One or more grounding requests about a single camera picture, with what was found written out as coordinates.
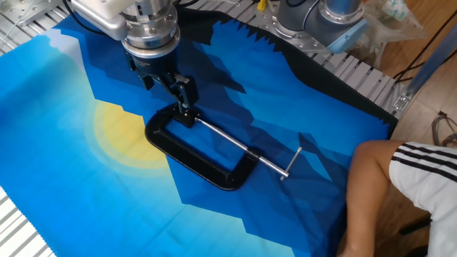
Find black C-clamp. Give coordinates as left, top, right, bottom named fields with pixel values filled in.
left=144, top=103, right=303, bottom=191

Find blue landscape print cloth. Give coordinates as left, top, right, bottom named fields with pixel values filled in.
left=0, top=6, right=399, bottom=257

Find grey cable coil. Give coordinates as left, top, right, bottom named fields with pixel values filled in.
left=431, top=111, right=457, bottom=161

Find black floor cables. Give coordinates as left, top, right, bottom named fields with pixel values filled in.
left=392, top=9, right=457, bottom=84

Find black chair base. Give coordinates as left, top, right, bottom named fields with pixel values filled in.
left=398, top=213, right=433, bottom=257

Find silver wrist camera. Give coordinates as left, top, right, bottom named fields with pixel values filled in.
left=73, top=5, right=129, bottom=41

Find silver drilled mounting plate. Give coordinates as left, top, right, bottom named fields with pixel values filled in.
left=0, top=0, right=62, bottom=26

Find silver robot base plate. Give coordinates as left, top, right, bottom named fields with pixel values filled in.
left=253, top=0, right=338, bottom=54

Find clear plastic bag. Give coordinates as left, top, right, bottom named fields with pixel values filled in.
left=348, top=0, right=428, bottom=69

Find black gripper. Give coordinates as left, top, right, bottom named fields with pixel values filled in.
left=124, top=44, right=200, bottom=115

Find black gripper cable bundle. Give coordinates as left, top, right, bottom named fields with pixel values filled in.
left=61, top=0, right=201, bottom=36

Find thin white cable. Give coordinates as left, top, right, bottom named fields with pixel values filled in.
left=0, top=0, right=37, bottom=47

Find aluminium frame post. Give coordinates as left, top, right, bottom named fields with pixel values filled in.
left=392, top=21, right=457, bottom=119

